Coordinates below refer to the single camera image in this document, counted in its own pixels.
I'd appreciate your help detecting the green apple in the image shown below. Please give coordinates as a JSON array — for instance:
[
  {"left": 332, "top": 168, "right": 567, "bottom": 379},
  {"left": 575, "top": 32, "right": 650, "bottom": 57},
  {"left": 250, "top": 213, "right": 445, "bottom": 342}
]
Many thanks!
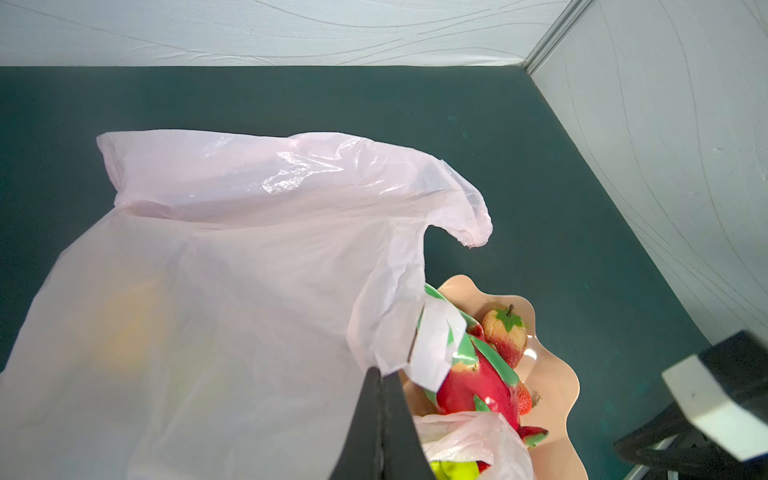
[{"left": 430, "top": 461, "right": 480, "bottom": 480}]

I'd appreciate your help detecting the green table mat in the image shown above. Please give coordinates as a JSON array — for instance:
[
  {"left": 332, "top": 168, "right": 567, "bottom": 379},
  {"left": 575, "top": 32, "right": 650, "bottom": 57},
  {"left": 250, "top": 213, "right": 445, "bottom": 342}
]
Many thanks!
[{"left": 1, "top": 67, "right": 708, "bottom": 479}]

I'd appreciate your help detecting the pink plastic bag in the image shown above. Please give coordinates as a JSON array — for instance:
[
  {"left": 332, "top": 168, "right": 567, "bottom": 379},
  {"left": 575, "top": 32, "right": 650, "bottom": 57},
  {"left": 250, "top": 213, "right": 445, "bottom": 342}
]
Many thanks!
[{"left": 0, "top": 128, "right": 535, "bottom": 480}]

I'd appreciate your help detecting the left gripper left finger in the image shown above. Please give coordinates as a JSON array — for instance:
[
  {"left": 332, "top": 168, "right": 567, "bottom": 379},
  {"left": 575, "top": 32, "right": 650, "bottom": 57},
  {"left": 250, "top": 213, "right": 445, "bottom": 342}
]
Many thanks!
[{"left": 330, "top": 367, "right": 383, "bottom": 480}]

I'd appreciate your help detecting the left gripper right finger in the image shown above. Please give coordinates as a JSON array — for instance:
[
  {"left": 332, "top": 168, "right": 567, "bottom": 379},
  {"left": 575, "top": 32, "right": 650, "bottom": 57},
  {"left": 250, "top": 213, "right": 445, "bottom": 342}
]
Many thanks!
[{"left": 382, "top": 373, "right": 435, "bottom": 480}]

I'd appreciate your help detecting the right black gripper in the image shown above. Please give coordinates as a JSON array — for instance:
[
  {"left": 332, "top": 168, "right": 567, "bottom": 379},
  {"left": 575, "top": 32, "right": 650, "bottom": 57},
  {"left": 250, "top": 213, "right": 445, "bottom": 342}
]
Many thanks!
[{"left": 613, "top": 403, "right": 767, "bottom": 479}]

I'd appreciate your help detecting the small strawberry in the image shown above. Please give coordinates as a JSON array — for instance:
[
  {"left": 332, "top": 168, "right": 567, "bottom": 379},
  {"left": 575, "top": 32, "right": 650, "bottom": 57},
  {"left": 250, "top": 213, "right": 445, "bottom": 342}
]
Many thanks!
[{"left": 481, "top": 304, "right": 528, "bottom": 368}]

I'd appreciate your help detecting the peach wavy fruit plate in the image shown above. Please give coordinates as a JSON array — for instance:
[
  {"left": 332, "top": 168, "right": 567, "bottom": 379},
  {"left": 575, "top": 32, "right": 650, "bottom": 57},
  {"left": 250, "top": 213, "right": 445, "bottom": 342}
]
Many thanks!
[{"left": 401, "top": 275, "right": 588, "bottom": 479}]

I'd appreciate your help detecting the pink green dragon fruit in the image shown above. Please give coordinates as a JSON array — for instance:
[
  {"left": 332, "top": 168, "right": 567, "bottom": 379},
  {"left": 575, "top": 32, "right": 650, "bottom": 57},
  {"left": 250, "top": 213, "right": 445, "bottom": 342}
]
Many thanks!
[{"left": 424, "top": 284, "right": 549, "bottom": 448}]

